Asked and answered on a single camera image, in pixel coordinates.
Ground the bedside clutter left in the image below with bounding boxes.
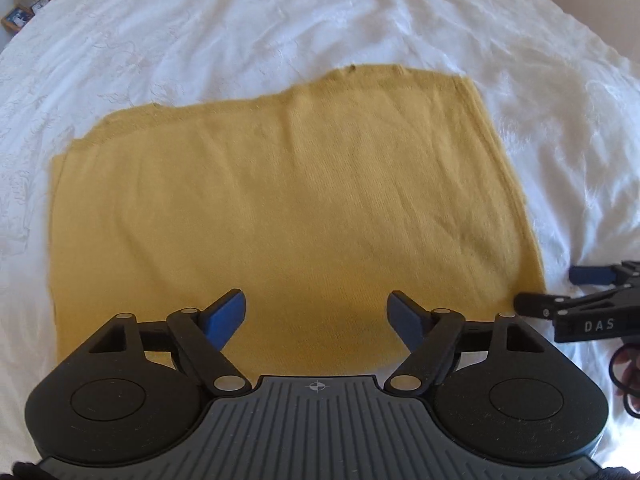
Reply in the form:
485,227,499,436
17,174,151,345
0,0,79,36

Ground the mustard yellow knit garment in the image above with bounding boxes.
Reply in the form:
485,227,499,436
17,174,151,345
49,65,544,378

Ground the black cable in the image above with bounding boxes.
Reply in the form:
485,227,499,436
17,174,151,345
607,341,640,418

